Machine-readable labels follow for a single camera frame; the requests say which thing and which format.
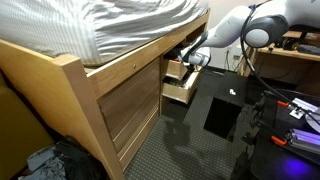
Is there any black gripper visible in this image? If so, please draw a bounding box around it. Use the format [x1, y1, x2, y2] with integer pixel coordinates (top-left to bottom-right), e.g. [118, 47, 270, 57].
[185, 63, 202, 81]

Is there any small light wooden drawer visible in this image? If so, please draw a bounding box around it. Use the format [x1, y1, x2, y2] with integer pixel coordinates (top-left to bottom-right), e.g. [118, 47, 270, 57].
[165, 58, 190, 81]

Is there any large light wooden drawer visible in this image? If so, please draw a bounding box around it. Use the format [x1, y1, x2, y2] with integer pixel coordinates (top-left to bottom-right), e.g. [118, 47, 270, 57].
[161, 70, 202, 105]

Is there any black cube box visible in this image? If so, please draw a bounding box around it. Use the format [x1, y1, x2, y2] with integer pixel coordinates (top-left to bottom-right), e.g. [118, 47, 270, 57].
[203, 70, 250, 143]

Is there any wooden desk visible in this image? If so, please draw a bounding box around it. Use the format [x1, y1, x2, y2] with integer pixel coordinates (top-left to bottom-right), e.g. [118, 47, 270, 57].
[237, 29, 320, 98]

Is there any orange clamp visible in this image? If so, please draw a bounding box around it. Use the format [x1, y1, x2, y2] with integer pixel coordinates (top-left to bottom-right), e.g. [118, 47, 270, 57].
[276, 99, 292, 110]
[270, 134, 288, 147]

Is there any white striped mattress sheet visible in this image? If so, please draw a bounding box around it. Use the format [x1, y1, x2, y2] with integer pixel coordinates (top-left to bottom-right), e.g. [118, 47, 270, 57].
[0, 0, 209, 66]

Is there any black flat device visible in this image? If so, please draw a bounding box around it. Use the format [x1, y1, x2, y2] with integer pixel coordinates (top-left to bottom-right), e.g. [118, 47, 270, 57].
[295, 43, 320, 57]

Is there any black robot stand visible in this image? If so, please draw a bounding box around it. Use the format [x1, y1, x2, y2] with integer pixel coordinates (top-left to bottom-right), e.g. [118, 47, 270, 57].
[231, 89, 320, 180]

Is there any black bag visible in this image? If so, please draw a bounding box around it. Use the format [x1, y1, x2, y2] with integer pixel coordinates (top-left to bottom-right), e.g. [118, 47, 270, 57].
[53, 134, 109, 180]

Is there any grey cloth pile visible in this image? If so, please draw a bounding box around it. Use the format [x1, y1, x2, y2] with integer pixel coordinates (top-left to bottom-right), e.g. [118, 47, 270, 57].
[18, 144, 68, 180]

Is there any tan furniture panel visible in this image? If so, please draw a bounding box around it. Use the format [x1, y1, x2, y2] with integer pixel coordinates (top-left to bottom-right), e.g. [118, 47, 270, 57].
[0, 70, 56, 180]

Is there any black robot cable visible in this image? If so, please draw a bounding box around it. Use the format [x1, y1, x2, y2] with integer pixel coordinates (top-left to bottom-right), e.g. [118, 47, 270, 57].
[239, 3, 320, 118]

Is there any light wooden bed frame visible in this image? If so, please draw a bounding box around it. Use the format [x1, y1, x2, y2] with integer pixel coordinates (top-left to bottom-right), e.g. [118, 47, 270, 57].
[0, 8, 212, 180]

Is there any aluminium profile rail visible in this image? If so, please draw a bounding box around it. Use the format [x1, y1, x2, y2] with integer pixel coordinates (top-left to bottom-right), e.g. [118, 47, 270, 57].
[285, 127, 320, 156]
[289, 97, 320, 122]

